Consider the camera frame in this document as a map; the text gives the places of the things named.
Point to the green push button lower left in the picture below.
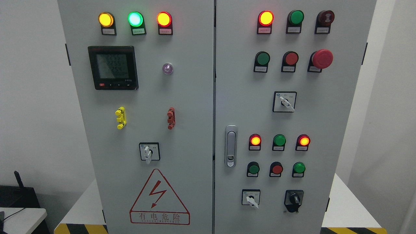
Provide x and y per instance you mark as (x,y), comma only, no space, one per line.
(253,169)

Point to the small clear lamp bulb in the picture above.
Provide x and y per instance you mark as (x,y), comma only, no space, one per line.
(167,68)

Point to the black rotary knob switch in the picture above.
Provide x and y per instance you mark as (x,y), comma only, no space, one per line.
(293,200)

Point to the red lit indicator light left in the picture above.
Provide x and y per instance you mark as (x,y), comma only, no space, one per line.
(165,25)

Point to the red emergency stop button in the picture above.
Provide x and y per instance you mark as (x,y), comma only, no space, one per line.
(320,60)

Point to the green indicator light top right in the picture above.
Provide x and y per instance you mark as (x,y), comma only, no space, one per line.
(294,21)

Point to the green push button upper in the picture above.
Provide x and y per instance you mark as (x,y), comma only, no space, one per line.
(261,62)

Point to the yellow terminal clip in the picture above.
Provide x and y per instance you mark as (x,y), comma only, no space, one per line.
(120,117)

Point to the red lit indicator lower right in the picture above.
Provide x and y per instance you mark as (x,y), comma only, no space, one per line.
(302,142)

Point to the black device with antenna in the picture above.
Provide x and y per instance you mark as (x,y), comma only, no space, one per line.
(18,196)

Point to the grey electrical control cabinet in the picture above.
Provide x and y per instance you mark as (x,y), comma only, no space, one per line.
(213,85)

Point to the green lit indicator light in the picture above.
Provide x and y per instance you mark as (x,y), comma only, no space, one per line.
(137,23)

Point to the red push button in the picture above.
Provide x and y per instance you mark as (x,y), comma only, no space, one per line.
(289,61)
(275,169)

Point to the yellow indicator light top left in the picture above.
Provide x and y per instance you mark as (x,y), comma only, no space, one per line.
(107,23)

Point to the red push button upper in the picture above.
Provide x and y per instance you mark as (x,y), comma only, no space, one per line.
(289,61)

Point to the red lit indicator lower left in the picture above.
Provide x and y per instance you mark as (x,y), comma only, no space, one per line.
(255,142)

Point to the green push button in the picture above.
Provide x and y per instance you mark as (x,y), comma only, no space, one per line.
(261,62)
(253,169)
(298,170)

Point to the red lit indicator top right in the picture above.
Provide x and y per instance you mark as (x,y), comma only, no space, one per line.
(264,22)

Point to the silver cabinet door handle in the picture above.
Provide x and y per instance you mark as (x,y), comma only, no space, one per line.
(231,133)

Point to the red push button lower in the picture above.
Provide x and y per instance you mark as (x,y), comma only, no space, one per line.
(275,169)

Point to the red terminal clip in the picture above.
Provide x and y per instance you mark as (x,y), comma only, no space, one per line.
(171,118)

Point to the white table with hazard stripe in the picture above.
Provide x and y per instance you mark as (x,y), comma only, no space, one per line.
(345,214)

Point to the dark red buzzer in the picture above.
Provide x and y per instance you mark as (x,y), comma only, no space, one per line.
(323,22)

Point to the white rotary selector switch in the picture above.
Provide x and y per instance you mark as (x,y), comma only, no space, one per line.
(149,151)
(251,197)
(284,101)

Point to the black digital power meter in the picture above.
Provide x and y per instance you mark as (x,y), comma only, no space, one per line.
(113,67)

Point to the small white side table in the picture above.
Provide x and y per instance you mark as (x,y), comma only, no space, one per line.
(25,222)

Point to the green push button lower right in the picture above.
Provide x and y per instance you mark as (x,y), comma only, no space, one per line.
(298,170)

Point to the red high voltage warning sign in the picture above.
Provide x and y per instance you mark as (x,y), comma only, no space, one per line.
(158,203)

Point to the green indicator light lower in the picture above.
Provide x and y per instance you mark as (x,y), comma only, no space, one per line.
(278,143)

